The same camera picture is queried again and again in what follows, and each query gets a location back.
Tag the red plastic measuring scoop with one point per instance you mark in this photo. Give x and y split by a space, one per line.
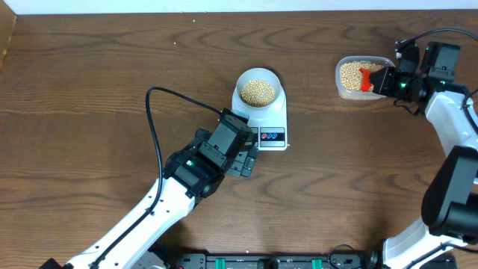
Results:
366 84

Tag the soybeans in container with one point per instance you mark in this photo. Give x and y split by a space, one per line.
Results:
351 77

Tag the white digital kitchen scale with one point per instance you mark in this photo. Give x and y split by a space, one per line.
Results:
271 122

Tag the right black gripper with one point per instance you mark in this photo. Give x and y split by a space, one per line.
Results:
383 87

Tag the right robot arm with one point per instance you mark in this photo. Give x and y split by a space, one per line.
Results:
449 208

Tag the clear plastic soybean container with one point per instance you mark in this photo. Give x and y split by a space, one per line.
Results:
358 95

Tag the soybeans in bowl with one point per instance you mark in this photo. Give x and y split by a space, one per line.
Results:
258 93

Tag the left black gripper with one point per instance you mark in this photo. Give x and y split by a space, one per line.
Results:
243 164

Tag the grey round bowl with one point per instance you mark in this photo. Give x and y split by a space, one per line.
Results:
258 73

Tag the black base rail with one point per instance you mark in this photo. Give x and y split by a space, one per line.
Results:
341 259

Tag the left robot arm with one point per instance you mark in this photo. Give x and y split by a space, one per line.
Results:
190 175

